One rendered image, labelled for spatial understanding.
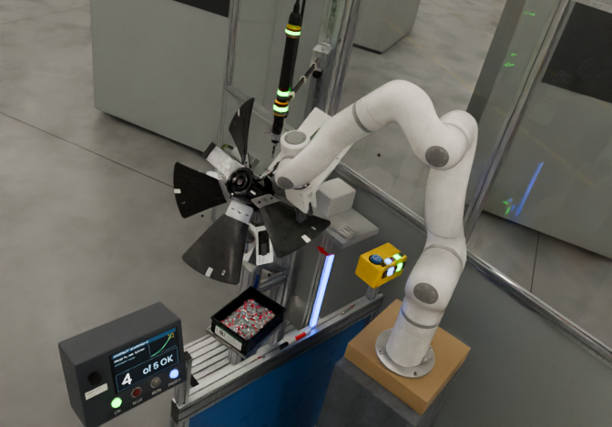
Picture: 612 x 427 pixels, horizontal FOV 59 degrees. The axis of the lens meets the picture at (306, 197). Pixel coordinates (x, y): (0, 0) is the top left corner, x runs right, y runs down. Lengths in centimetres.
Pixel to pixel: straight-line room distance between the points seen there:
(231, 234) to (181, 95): 254
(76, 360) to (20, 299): 199
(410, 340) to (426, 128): 68
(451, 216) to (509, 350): 108
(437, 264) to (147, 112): 355
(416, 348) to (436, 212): 47
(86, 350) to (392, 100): 91
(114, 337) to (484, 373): 164
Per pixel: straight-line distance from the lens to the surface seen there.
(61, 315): 317
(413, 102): 131
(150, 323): 138
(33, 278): 340
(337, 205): 248
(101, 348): 134
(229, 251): 197
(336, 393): 186
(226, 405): 191
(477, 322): 241
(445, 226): 141
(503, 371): 246
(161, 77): 446
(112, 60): 475
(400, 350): 171
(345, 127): 139
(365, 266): 197
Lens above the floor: 227
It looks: 33 degrees down
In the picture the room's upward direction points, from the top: 12 degrees clockwise
